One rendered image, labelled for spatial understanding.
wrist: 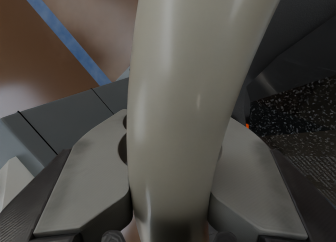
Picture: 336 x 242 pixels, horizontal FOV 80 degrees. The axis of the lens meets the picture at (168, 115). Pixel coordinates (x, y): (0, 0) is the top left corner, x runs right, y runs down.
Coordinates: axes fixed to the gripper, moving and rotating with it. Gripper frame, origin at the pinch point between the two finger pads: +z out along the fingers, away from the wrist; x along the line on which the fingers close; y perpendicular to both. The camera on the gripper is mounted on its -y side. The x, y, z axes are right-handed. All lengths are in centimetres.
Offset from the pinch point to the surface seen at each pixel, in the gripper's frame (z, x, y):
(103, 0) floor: 131, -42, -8
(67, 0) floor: 139, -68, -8
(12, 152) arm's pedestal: 37, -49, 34
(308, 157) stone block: 30, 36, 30
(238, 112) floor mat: 96, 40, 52
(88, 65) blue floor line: 129, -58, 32
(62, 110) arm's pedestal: 56, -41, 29
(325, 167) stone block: 27, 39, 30
